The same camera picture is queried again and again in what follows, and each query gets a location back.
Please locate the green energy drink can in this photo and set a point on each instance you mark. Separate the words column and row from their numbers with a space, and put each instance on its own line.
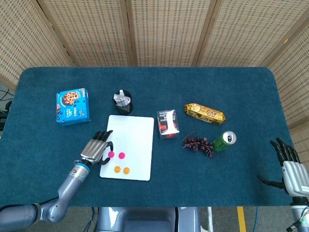
column 220, row 143

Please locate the silver spout pouch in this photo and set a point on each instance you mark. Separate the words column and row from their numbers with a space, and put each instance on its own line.
column 122, row 100

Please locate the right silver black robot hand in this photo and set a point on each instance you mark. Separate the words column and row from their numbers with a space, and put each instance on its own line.
column 295, row 176

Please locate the gold biscuit pack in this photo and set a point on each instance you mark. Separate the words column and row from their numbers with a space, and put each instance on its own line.
column 205, row 114

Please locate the orange disc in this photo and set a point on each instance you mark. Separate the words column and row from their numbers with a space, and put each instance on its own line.
column 117, row 169
column 126, row 170

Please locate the white magnetic board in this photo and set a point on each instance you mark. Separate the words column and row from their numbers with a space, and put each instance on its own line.
column 135, row 135

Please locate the dark red grape bunch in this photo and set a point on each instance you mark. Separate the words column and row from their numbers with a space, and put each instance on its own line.
column 200, row 145

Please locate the pink disc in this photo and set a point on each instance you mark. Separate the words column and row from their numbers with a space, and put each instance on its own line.
column 121, row 155
column 111, row 154

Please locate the blue felt table cover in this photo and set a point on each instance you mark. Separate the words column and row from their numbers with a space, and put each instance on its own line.
column 169, row 188

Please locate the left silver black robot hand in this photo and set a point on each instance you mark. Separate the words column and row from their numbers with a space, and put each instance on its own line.
column 95, row 149

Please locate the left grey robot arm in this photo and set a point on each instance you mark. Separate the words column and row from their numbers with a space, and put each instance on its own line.
column 67, row 186

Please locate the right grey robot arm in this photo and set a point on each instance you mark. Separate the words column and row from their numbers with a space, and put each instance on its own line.
column 299, row 212

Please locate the black mesh pen cup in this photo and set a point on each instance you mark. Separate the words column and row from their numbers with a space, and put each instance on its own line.
column 125, row 110

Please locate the blue cookie box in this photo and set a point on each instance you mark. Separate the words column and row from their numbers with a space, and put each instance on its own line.
column 72, row 108

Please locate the woven folding screen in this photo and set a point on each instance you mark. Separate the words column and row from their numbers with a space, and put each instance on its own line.
column 169, row 31

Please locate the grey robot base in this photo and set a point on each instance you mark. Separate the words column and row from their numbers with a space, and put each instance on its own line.
column 144, row 220

